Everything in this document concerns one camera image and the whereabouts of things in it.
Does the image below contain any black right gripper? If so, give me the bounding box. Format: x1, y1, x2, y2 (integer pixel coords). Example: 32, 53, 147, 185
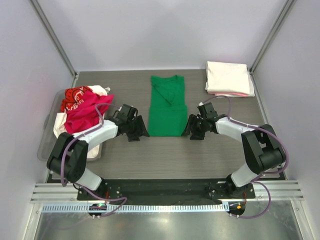
182, 113, 208, 140

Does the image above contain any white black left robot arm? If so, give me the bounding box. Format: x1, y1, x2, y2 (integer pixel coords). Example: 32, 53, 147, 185
46, 104, 150, 200

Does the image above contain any folded white t shirt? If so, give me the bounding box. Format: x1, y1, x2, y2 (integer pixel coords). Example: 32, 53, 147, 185
205, 61, 255, 94

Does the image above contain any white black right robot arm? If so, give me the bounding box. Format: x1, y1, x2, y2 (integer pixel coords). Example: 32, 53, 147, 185
181, 103, 288, 198

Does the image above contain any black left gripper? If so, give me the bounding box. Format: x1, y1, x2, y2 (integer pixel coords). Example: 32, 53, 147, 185
126, 115, 149, 142

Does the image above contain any green t shirt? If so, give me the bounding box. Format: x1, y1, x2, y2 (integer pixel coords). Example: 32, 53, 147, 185
148, 75, 188, 137

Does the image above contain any clear plastic bin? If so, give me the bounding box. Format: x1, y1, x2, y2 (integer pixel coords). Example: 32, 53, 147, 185
37, 90, 88, 161

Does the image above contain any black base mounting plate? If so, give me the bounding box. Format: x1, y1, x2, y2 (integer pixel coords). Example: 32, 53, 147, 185
91, 178, 258, 206

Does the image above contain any left aluminium frame post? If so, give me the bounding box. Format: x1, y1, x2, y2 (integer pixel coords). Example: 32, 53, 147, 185
29, 0, 78, 80

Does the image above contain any magenta red t shirt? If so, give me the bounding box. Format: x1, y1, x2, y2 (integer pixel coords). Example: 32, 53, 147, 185
64, 91, 114, 134

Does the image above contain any red printed t shirt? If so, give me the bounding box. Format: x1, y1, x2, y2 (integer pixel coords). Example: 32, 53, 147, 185
60, 86, 93, 113

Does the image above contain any folded pink t shirt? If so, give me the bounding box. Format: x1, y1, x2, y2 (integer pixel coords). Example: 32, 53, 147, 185
208, 91, 255, 98

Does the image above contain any white t shirt in bin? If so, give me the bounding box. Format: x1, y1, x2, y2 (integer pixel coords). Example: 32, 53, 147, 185
52, 84, 113, 161

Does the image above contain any slotted grey cable duct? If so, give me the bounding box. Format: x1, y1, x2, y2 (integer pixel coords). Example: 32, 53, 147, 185
41, 202, 230, 214

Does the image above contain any right aluminium frame post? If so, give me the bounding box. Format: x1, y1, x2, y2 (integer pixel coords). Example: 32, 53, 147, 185
249, 0, 297, 75

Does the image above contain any aluminium frame post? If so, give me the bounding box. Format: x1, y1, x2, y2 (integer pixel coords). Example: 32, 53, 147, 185
249, 0, 297, 75
29, 0, 78, 80

